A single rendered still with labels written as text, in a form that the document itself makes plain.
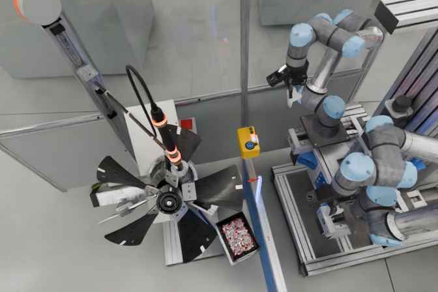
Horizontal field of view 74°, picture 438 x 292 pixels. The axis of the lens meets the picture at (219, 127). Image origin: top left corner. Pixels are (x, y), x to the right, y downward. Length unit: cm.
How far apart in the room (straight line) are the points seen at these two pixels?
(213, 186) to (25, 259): 204
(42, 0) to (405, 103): 144
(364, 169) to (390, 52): 327
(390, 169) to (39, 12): 131
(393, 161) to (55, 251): 264
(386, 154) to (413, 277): 197
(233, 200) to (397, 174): 77
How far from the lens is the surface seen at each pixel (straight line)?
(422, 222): 133
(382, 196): 145
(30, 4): 135
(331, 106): 163
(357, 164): 87
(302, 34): 108
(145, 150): 160
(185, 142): 129
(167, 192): 137
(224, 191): 143
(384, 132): 98
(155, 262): 262
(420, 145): 106
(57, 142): 236
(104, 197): 162
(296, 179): 254
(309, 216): 246
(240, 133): 169
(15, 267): 312
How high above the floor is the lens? 251
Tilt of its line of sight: 57 degrees down
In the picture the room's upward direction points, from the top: 7 degrees counter-clockwise
